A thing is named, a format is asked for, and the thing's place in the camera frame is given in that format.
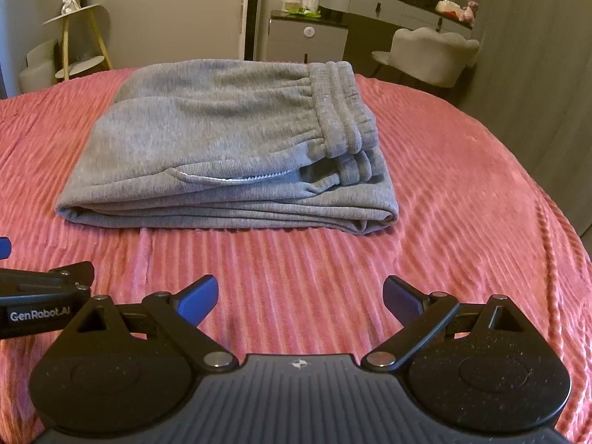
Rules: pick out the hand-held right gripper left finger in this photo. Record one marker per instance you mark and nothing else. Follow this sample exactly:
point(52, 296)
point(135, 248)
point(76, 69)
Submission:
point(199, 300)

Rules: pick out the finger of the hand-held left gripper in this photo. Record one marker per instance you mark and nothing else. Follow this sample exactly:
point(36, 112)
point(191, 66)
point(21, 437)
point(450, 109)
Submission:
point(46, 275)
point(4, 247)

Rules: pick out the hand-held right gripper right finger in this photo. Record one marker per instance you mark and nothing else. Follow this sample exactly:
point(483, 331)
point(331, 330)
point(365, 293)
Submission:
point(401, 300)

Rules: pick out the grey sweat pants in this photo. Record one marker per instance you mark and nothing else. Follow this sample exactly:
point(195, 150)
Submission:
point(222, 148)

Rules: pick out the pink ribbed blanket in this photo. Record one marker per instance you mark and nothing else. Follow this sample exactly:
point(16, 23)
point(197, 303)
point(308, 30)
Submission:
point(462, 194)

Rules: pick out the grey upholstered stool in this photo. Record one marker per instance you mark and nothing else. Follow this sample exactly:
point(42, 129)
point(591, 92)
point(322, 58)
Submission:
point(39, 67)

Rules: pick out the round two-tier side table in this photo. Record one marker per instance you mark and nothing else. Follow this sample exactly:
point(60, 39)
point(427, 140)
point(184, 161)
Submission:
point(76, 37)

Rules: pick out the grey shell-back chair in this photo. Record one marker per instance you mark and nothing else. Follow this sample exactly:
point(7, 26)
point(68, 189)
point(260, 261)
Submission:
point(430, 55)

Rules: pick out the grey curtain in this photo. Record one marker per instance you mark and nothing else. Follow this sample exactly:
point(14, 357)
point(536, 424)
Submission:
point(532, 78)

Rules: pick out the grey nightstand cabinet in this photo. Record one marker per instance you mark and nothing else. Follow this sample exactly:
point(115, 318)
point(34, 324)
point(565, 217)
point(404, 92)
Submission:
point(305, 41)

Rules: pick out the grey vanity desk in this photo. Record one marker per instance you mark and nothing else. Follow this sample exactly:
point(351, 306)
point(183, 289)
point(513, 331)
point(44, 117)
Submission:
point(397, 9)

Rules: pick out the white and red plush toy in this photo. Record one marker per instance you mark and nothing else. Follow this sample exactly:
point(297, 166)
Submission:
point(447, 8)

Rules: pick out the pink plush toy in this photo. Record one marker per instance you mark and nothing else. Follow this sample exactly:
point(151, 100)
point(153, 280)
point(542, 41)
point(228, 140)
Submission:
point(469, 11)

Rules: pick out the green item on nightstand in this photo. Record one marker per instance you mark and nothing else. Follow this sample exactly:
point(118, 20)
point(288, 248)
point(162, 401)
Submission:
point(305, 14)

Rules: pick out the small beige box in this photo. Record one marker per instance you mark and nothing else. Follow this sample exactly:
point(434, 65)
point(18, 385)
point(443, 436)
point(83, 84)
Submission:
point(291, 5)

